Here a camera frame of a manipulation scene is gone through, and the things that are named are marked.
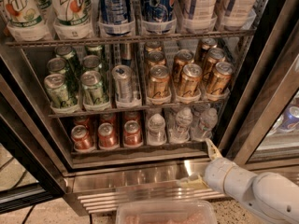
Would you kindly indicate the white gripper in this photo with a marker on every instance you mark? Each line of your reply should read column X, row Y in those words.
column 215, row 175

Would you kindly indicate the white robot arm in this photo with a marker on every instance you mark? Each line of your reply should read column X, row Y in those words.
column 271, row 197

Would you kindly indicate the gold can front middle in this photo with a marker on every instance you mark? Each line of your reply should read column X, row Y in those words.
column 190, row 77

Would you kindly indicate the blue bottle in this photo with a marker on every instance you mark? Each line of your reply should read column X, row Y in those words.
column 159, row 13
column 116, row 15

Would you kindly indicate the red can front left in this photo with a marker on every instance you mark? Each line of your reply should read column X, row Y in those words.
column 82, row 139

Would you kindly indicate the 7up bottle right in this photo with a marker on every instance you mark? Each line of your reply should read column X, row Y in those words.
column 73, row 18

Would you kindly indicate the green can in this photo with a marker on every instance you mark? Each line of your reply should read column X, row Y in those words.
column 94, row 88
column 94, row 65
column 60, row 66
column 60, row 93

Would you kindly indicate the white bottle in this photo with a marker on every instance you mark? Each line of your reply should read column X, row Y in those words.
column 233, row 14
column 197, row 15

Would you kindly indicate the white bottle left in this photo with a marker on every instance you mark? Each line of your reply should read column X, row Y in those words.
column 197, row 15

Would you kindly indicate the green can front right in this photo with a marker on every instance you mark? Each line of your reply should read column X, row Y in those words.
column 94, row 88

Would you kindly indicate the blue bottle right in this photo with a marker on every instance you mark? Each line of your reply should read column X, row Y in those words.
column 159, row 13

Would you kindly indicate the blue can behind glass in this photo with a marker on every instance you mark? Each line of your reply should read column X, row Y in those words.
column 289, row 119

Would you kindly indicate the white bottle right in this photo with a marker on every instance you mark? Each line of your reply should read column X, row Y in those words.
column 233, row 14

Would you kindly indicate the clear plastic container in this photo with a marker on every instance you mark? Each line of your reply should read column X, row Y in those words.
column 166, row 212

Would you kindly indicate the green can front left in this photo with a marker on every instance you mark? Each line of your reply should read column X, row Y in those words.
column 60, row 93

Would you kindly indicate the clear water bottle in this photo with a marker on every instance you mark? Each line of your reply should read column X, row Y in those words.
column 156, row 130
column 204, row 120
column 179, row 132

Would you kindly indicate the gold can front right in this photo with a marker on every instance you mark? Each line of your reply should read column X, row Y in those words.
column 220, row 77

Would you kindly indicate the red can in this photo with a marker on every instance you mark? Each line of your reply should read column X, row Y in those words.
column 132, row 135
column 107, row 136
column 82, row 139

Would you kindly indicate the red can front middle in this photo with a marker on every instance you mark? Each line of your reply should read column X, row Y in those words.
column 107, row 136

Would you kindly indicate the gold can front left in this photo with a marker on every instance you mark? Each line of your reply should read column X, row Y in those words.
column 158, row 82

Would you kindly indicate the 7up bottle left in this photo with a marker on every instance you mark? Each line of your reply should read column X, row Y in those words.
column 28, row 19

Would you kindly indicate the blue bottle left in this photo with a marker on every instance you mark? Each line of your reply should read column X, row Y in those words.
column 116, row 15

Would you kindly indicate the gold can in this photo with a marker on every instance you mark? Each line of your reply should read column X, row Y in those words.
column 213, row 56
column 220, row 77
column 155, row 58
column 190, row 77
column 158, row 82
column 183, row 56

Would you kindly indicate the fridge glass door right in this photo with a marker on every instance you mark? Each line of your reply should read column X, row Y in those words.
column 265, row 85

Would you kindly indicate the red can front right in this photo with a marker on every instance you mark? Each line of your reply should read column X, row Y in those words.
column 132, row 135

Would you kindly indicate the silver can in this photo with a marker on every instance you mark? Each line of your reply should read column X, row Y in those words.
column 122, row 75

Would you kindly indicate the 7up bottle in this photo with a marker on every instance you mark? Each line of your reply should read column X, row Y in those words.
column 73, row 18
column 28, row 19

